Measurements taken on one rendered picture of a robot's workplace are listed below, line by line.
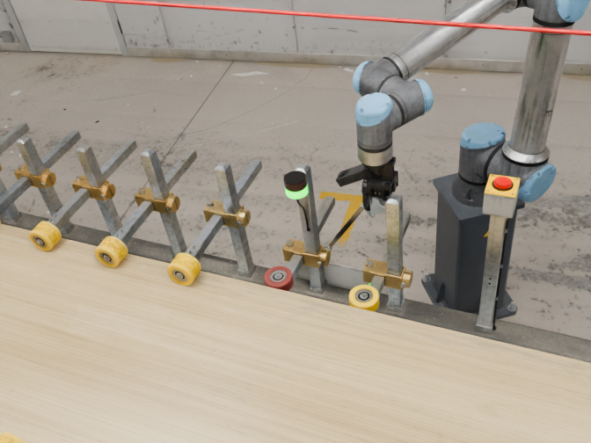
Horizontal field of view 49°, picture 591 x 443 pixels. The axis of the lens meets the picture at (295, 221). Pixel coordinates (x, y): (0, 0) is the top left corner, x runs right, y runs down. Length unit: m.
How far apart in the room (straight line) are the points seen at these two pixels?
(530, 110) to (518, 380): 0.90
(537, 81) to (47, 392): 1.61
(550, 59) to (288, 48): 2.85
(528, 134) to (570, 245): 1.15
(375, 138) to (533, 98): 0.66
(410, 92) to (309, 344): 0.68
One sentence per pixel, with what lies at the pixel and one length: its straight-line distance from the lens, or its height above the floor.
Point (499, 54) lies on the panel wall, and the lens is 4.42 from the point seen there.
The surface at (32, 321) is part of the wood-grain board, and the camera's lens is 1.95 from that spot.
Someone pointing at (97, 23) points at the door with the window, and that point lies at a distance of 5.27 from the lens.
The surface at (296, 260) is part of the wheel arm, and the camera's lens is 1.90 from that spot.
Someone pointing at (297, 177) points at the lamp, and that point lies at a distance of 1.67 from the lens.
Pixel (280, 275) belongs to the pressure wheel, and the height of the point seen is 0.91.
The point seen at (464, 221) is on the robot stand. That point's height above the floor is 0.59.
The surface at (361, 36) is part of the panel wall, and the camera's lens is 4.48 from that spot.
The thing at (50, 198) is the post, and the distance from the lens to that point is 2.41.
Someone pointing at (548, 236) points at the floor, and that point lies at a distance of 3.26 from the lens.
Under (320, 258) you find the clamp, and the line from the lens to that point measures 1.90.
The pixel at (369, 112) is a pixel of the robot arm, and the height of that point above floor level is 1.35.
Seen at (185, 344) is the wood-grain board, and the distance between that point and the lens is 1.71.
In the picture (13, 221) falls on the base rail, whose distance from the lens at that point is 2.67.
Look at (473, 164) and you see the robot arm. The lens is 2.35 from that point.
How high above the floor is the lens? 2.21
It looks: 42 degrees down
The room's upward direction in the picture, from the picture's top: 9 degrees counter-clockwise
